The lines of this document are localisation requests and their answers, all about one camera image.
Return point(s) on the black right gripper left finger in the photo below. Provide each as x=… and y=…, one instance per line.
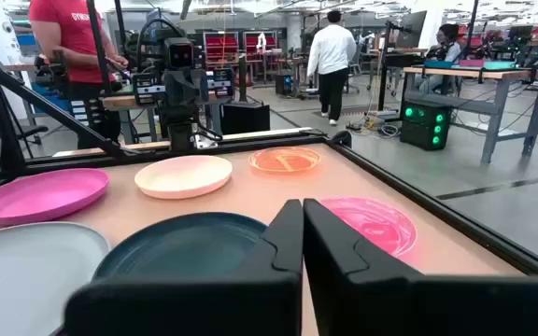
x=231, y=303

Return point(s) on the black computer with green lights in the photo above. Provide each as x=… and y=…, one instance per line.
x=425, y=126

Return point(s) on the grey white plastic plate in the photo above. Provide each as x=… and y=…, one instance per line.
x=26, y=275

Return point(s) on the pink translucent plastic plate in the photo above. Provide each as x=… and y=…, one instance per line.
x=376, y=224

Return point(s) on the cream plastic plate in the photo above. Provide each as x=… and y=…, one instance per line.
x=182, y=176

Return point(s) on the black diagonal frame strut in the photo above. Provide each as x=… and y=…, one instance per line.
x=40, y=105

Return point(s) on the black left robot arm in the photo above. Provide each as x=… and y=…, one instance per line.
x=180, y=126

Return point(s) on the black box speaker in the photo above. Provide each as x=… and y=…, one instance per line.
x=245, y=117

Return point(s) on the black monitor on stand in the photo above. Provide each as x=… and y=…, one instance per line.
x=411, y=29

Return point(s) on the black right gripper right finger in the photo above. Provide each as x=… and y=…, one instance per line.
x=390, y=308

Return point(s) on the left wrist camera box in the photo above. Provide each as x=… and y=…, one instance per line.
x=180, y=53

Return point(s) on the magenta plastic plate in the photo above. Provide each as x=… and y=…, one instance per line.
x=40, y=196

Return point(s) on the dark teal plastic plate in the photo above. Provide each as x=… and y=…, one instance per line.
x=180, y=247

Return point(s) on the wooden top grey workbench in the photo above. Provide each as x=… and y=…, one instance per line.
x=498, y=74

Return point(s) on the person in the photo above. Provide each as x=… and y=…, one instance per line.
x=332, y=51
x=75, y=42
x=446, y=51

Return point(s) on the teal mat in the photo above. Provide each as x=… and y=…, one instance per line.
x=498, y=64

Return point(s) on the pink mat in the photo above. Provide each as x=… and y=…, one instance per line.
x=472, y=63

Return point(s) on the orange translucent plastic plate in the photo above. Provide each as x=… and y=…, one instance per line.
x=285, y=160

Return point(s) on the red bin shelf rack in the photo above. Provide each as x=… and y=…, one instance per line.
x=259, y=44
x=221, y=50

